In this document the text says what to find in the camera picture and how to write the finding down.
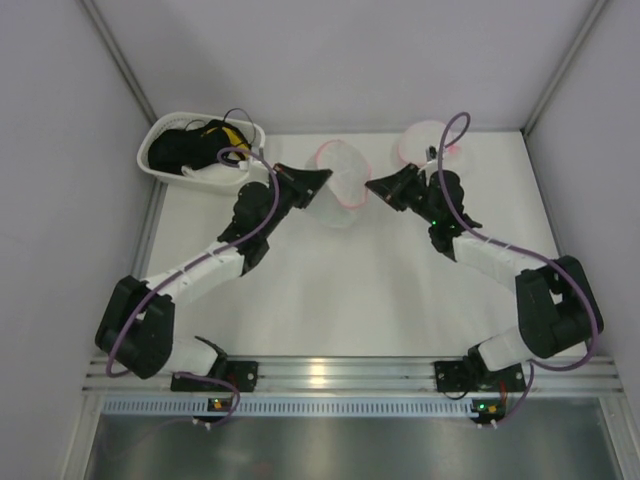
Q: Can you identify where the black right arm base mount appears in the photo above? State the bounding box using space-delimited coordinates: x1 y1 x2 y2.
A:
434 359 526 394

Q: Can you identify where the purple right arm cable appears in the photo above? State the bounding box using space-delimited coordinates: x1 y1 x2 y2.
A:
435 112 600 426

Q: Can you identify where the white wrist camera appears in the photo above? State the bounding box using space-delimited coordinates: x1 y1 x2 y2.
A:
426 145 438 163
236 159 252 172

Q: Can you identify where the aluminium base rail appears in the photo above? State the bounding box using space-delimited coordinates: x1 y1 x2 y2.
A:
81 356 624 398

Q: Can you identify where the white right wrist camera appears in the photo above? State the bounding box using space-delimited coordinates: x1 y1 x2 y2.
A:
426 145 438 163

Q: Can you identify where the aluminium corner post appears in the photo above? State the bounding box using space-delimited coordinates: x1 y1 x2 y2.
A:
520 0 611 139
76 0 158 125

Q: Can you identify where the white plastic laundry basket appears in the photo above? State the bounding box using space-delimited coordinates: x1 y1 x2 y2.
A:
137 112 268 195

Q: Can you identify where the grey slotted cable duct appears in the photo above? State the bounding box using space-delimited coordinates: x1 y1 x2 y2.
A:
102 395 479 418

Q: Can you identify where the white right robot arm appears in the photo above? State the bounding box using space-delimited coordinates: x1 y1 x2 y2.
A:
365 165 603 372

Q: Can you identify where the white mesh laundry bag front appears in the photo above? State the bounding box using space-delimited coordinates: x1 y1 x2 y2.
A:
305 139 372 228

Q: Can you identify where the yellow black garment in basket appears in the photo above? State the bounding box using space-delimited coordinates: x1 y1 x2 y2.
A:
203 125 251 150

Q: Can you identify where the aluminium corner post right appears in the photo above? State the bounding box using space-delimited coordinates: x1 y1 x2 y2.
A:
520 0 611 139

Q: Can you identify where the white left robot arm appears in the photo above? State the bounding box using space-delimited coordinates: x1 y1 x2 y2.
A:
95 163 332 379

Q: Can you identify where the aluminium corner post left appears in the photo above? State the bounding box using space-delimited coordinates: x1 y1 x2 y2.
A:
76 0 158 125

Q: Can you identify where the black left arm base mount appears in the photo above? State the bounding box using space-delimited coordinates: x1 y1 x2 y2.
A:
170 359 259 393

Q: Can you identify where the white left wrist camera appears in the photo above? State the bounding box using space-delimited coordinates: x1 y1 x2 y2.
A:
236 159 252 172

